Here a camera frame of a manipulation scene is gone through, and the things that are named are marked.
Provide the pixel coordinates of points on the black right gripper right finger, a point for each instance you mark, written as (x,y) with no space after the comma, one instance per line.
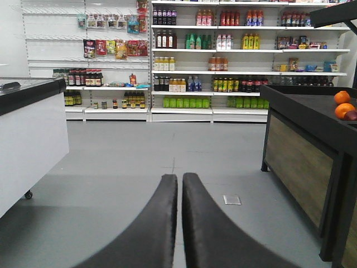
(212,239)

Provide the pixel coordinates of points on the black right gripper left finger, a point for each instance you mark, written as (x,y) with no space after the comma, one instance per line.
(149,241)

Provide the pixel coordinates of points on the steel floor socket plate far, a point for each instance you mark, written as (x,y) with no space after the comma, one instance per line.
(232,200)

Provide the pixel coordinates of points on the black wooden produce stand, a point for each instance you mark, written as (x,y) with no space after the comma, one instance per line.
(313,154)

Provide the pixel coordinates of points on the far white chest freezer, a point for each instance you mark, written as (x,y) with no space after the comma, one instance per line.
(33,134)

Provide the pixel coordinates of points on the white store shelving unit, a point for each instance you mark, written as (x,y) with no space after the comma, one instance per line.
(209,59)

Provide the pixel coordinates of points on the orange fruit lower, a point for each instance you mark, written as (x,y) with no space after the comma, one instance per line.
(342,109)

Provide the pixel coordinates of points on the orange fruit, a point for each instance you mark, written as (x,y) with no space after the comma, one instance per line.
(342,97)
(342,109)

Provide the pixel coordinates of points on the orange fruit upper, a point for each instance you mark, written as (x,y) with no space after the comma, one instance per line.
(342,97)

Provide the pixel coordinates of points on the white pegboard shelving unit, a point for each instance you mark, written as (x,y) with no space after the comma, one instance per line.
(101,50)

